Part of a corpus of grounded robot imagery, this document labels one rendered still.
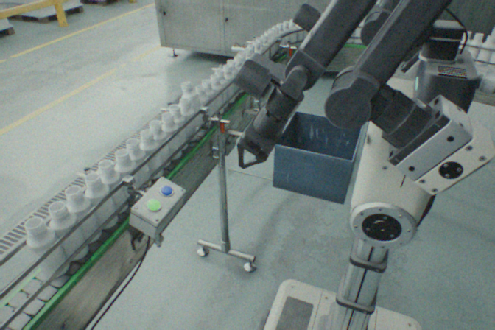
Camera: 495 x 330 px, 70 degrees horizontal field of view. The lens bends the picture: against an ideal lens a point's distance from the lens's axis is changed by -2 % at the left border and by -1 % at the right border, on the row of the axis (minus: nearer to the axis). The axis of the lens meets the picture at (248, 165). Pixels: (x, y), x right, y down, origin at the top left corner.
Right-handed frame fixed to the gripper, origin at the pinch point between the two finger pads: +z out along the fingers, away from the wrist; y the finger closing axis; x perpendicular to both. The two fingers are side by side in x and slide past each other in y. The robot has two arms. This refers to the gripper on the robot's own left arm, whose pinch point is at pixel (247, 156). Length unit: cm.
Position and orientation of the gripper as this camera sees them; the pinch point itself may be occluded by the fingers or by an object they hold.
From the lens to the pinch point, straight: 78.9
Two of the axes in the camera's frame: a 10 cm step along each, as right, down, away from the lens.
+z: -4.1, 6.1, 6.8
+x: 8.5, 5.3, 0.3
